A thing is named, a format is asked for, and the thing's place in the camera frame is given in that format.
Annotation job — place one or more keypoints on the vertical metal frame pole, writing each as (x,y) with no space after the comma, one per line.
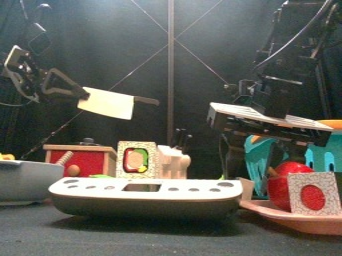
(172,66)

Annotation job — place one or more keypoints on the black knob on box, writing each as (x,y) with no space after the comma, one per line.
(89,141)

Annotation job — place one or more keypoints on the small wooden ball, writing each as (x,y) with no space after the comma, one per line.
(74,170)

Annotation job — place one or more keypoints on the small yellow toy piece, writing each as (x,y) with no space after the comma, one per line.
(6,156)

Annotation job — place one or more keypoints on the white sushi piece red filling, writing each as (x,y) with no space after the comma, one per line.
(314,196)

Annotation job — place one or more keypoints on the grey toy pan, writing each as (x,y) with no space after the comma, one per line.
(27,180)

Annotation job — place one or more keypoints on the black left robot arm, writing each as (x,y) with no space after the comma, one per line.
(38,40)

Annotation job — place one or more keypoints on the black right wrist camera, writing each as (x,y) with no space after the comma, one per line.
(249,91)

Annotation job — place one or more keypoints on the wooden toy knife block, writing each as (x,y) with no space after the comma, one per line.
(174,165)

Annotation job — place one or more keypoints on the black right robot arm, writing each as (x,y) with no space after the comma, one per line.
(298,43)

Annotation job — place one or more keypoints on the grey metal frame post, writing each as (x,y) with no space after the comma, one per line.
(324,90)

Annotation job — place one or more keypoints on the red wooden toy box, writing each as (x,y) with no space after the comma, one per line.
(94,161)

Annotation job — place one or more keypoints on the teal basket orange rim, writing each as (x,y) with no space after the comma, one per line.
(261,160)

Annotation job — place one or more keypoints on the red toy apple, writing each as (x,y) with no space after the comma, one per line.
(280,186)

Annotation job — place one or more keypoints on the white sushi piece green filling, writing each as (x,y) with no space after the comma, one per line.
(135,160)

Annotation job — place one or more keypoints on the pink plate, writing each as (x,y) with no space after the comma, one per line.
(308,224)

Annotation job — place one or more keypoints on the flat green toy leaf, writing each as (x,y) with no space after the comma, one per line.
(102,176)

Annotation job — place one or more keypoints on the white digital kitchen scale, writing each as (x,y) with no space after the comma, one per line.
(147,200)

